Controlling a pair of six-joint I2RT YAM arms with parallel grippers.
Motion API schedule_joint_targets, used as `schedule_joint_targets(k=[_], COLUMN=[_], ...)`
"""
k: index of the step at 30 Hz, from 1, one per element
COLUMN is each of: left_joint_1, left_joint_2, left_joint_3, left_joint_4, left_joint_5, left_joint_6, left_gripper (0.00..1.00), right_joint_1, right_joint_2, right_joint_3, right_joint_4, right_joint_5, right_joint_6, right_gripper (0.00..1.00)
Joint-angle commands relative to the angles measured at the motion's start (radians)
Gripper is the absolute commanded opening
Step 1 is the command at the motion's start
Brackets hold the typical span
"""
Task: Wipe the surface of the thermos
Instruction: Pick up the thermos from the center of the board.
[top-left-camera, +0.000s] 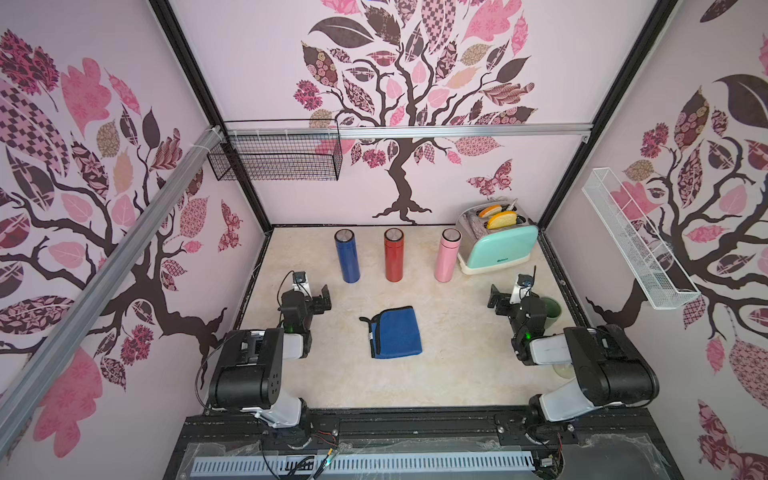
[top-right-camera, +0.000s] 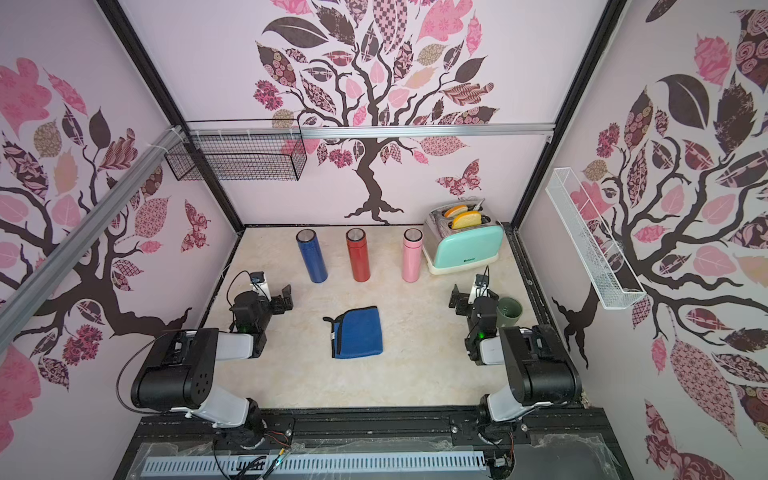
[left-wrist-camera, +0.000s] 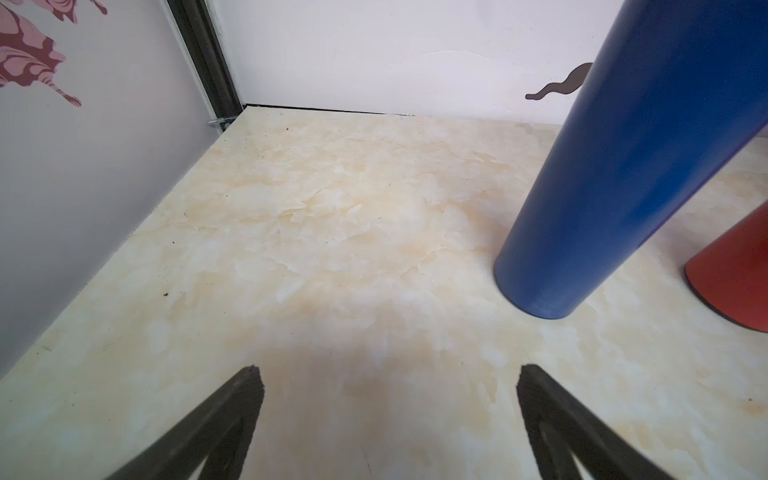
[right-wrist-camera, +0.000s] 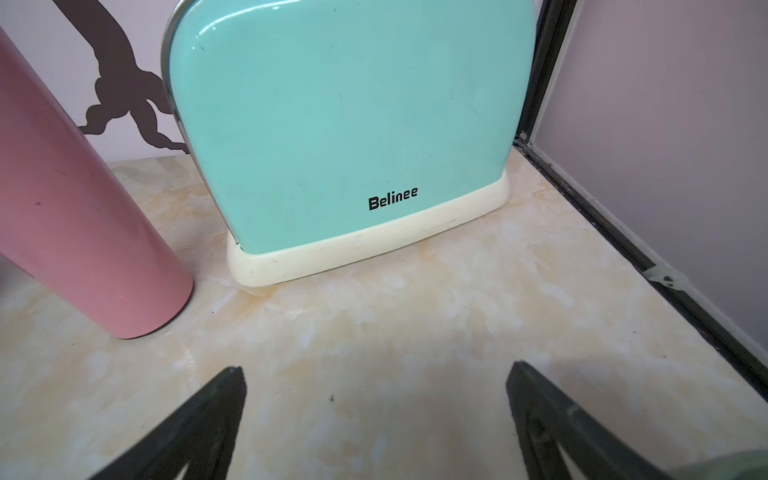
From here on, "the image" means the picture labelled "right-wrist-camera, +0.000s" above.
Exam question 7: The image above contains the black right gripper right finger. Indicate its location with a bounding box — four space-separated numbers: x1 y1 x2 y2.
506 361 669 479

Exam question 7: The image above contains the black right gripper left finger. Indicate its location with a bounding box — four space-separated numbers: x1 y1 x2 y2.
93 367 247 479

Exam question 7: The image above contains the pink thermos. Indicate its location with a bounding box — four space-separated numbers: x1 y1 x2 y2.
1 35 194 339

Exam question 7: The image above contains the mint green toaster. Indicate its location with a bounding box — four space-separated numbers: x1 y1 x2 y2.
161 1 537 287

